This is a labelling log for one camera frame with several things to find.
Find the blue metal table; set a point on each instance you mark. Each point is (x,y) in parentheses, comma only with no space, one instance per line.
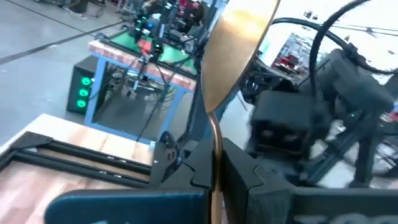
(93,93)

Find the green table mat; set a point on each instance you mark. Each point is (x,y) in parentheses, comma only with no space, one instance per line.
(172,54)

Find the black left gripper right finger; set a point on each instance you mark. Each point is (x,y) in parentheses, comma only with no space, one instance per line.
(245,193)

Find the gold metal spoon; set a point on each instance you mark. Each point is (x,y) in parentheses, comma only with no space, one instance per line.
(236,56)

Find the black background robot arm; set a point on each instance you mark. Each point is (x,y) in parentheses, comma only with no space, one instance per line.
(158,31)

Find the black computer tower green fans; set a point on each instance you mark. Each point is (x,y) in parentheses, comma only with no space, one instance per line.
(77,74)

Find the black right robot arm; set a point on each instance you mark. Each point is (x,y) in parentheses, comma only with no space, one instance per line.
(363,149)

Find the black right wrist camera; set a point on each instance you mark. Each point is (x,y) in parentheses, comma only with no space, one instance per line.
(280,118)

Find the black aluminium table frame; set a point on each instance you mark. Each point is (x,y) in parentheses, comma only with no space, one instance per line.
(31,140)

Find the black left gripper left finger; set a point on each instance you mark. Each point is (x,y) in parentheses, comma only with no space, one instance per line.
(203,168)

